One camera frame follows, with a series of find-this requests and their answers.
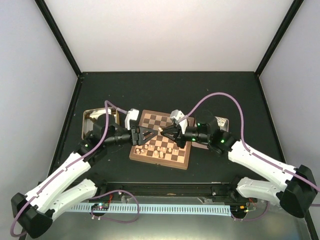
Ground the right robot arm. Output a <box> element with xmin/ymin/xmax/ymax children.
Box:
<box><xmin>159</xmin><ymin>110</ymin><xmax>319</xmax><ymax>218</ymax></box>

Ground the light blue cable duct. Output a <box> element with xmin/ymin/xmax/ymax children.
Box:
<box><xmin>67</xmin><ymin>202</ymin><xmax>231</xmax><ymax>217</ymax></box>

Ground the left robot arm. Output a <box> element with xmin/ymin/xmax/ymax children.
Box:
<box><xmin>10</xmin><ymin>114</ymin><xmax>158</xmax><ymax>239</ymax></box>

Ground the second right white arm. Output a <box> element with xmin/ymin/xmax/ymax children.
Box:
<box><xmin>159</xmin><ymin>124</ymin><xmax>290</xmax><ymax>205</ymax></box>

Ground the purple cable loop front left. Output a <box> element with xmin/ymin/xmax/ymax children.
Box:
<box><xmin>90</xmin><ymin>189</ymin><xmax>140</xmax><ymax>223</ymax></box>

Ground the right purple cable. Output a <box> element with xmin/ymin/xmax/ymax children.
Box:
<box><xmin>181</xmin><ymin>92</ymin><xmax>320</xmax><ymax>222</ymax></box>

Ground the second left white arm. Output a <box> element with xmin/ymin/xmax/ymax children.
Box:
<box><xmin>48</xmin><ymin>124</ymin><xmax>158</xmax><ymax>221</ymax></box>

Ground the pink tin with light pieces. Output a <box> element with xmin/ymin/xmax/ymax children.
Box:
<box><xmin>191</xmin><ymin>116</ymin><xmax>230</xmax><ymax>150</ymax></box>

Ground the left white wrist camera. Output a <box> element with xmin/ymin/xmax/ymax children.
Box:
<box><xmin>124</xmin><ymin>108</ymin><xmax>140</xmax><ymax>130</ymax></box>

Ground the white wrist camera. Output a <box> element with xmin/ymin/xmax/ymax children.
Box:
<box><xmin>169</xmin><ymin>109</ymin><xmax>188</xmax><ymax>134</ymax></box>
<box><xmin>124</xmin><ymin>108</ymin><xmax>140</xmax><ymax>130</ymax></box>

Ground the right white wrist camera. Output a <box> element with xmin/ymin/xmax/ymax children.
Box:
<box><xmin>169</xmin><ymin>109</ymin><xmax>188</xmax><ymax>134</ymax></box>

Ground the wooden chess board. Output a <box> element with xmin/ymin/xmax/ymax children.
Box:
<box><xmin>129</xmin><ymin>109</ymin><xmax>191</xmax><ymax>170</ymax></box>

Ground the gold tin with dark pieces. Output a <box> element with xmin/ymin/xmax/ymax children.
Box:
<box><xmin>81</xmin><ymin>106</ymin><xmax>120</xmax><ymax>139</ymax></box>

